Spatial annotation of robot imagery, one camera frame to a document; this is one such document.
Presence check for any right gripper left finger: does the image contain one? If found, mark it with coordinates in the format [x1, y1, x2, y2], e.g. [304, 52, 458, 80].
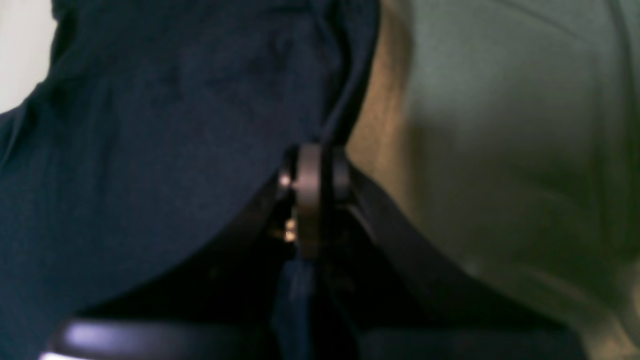
[40, 145, 323, 360]

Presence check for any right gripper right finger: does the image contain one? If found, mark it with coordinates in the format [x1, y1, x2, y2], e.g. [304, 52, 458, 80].
[320, 149, 586, 360]

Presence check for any black T-shirt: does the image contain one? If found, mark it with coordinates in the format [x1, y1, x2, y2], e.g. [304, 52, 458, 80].
[0, 0, 381, 360]

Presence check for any light green table cloth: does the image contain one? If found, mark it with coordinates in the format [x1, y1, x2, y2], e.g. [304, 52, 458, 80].
[0, 0, 640, 360]

